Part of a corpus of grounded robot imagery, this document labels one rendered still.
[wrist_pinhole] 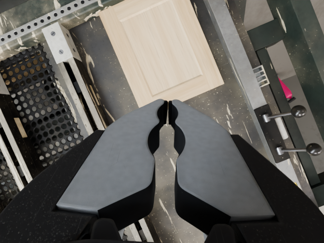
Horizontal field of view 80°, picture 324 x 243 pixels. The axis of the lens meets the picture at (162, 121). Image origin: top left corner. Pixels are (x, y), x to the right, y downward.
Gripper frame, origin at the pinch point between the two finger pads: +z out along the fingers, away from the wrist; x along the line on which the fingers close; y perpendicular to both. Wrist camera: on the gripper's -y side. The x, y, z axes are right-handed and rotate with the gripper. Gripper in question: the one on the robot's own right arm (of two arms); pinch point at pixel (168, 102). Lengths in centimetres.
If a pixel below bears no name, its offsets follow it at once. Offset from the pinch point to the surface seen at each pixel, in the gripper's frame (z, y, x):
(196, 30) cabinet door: 64, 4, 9
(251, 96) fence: 51, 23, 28
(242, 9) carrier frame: 105, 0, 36
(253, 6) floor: 218, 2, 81
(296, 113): 39, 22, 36
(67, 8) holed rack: 63, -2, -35
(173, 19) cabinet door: 66, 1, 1
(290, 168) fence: 39, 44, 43
